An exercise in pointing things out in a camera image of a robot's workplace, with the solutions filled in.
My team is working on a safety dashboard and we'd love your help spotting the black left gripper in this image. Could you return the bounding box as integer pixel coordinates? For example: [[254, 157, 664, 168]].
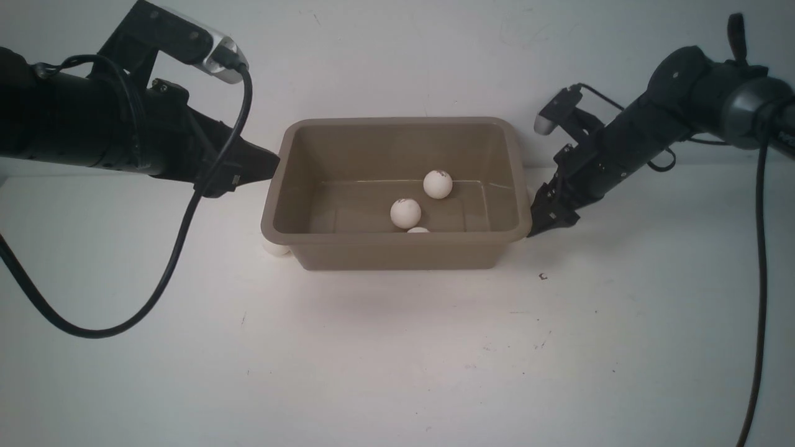
[[142, 78, 280, 192]]

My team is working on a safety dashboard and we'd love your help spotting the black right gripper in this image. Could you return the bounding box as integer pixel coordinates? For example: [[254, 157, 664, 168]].
[[528, 140, 622, 238]]

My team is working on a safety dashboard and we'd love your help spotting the white ball with logo rear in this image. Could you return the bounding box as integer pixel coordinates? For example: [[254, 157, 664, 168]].
[[422, 169, 453, 200]]

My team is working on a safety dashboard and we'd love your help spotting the white plain table-tennis ball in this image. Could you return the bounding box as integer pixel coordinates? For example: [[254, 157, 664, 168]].
[[389, 198, 421, 230]]

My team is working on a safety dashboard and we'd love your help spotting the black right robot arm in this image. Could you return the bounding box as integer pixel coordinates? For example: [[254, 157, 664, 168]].
[[531, 12, 793, 211]]

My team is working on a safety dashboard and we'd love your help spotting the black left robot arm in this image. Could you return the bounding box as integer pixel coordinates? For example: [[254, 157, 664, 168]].
[[2, 48, 282, 197]]

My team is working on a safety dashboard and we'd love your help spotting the tan plastic bin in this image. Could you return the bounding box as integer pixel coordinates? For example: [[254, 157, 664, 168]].
[[260, 117, 532, 271]]

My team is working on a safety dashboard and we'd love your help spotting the white ball left of bin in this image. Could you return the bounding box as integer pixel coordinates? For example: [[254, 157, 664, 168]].
[[261, 240, 291, 257]]

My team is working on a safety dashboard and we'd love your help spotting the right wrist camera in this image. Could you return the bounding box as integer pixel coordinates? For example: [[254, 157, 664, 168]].
[[534, 84, 604, 144]]

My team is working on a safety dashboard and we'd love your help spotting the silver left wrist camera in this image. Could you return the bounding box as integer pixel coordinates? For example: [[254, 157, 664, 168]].
[[96, 0, 250, 84]]

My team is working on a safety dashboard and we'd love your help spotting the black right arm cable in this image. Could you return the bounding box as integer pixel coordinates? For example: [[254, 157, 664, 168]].
[[578, 81, 771, 447]]

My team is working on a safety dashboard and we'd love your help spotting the black left camera cable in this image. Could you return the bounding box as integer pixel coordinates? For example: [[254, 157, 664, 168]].
[[0, 65, 254, 340]]

